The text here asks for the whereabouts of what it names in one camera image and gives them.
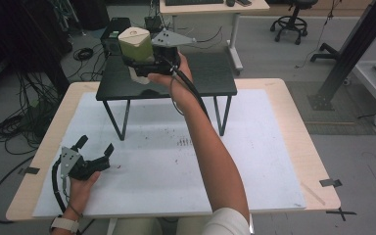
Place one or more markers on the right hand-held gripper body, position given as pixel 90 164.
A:
pixel 166 57

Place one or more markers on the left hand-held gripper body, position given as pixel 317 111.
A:
pixel 78 166

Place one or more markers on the beige green white carton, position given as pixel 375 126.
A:
pixel 136 44

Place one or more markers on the black low shelf table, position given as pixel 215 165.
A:
pixel 209 78

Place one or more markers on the person's left hand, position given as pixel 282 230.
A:
pixel 80 191

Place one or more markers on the person's right hand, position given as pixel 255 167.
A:
pixel 176 84

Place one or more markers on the black computer tower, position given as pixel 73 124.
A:
pixel 111 36

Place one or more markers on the open computer case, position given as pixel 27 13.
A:
pixel 153 22

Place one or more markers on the black tape strip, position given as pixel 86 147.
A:
pixel 31 170
pixel 330 182

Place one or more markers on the white mat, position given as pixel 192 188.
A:
pixel 150 182

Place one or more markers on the beige wrist watch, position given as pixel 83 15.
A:
pixel 65 224

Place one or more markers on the black keyboard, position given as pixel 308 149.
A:
pixel 194 2

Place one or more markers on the beige desk with white legs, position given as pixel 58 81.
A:
pixel 209 9

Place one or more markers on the black computer mouse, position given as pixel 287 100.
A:
pixel 230 2

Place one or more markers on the dark phone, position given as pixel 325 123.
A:
pixel 243 2

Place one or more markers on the black office chair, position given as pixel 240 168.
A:
pixel 290 23

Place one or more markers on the cream sleeve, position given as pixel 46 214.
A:
pixel 228 223

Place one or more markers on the light wooden table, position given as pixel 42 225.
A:
pixel 306 137

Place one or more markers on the grey floor mat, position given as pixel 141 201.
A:
pixel 339 120

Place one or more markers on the black metal pillar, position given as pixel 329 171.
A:
pixel 352 49

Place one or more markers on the white cart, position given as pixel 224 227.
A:
pixel 372 78

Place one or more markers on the black tape cross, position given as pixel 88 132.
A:
pixel 341 213

